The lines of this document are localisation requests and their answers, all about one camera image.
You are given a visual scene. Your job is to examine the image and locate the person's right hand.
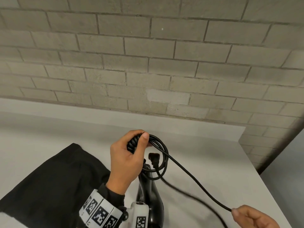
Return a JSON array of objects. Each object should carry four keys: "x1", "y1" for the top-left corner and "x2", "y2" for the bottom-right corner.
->
[{"x1": 231, "y1": 205, "x2": 282, "y2": 228}]

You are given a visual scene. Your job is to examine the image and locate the person's left hand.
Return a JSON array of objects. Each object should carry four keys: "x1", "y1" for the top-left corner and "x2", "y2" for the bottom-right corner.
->
[{"x1": 105, "y1": 130, "x2": 152, "y2": 195}]

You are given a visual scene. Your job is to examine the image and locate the black hair dryer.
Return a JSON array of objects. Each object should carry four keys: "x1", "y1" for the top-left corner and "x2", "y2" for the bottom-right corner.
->
[{"x1": 136, "y1": 159, "x2": 165, "y2": 228}]

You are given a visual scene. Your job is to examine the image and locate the black power cord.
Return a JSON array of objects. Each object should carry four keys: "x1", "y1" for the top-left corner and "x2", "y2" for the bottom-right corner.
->
[{"x1": 126, "y1": 132, "x2": 234, "y2": 228}]

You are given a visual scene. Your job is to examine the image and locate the black cloth drawstring bag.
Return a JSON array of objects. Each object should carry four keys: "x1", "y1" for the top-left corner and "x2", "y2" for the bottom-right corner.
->
[{"x1": 0, "y1": 142, "x2": 111, "y2": 228}]

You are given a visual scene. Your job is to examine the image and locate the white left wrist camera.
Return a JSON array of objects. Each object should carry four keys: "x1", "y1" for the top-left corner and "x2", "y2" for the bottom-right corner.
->
[{"x1": 122, "y1": 201, "x2": 149, "y2": 228}]

